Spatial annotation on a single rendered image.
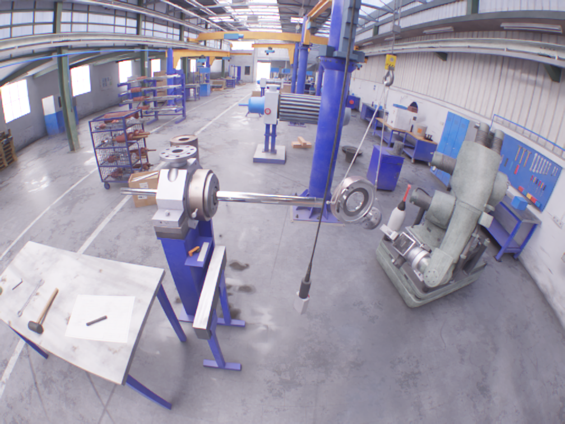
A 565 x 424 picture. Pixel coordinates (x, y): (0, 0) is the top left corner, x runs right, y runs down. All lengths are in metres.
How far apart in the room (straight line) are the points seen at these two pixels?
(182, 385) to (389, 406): 1.64
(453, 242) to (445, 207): 0.81
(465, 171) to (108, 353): 2.17
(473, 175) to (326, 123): 1.99
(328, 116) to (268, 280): 2.02
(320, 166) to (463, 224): 2.14
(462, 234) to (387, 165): 3.21
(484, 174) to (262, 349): 2.05
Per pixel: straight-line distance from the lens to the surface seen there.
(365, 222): 2.05
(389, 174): 4.70
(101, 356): 1.37
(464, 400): 2.67
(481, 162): 1.58
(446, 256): 1.59
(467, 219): 1.57
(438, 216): 2.37
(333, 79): 2.97
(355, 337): 2.33
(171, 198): 1.57
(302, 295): 1.13
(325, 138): 3.08
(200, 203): 1.58
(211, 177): 1.66
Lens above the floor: 1.96
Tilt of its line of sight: 34 degrees down
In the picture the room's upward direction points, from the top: 6 degrees clockwise
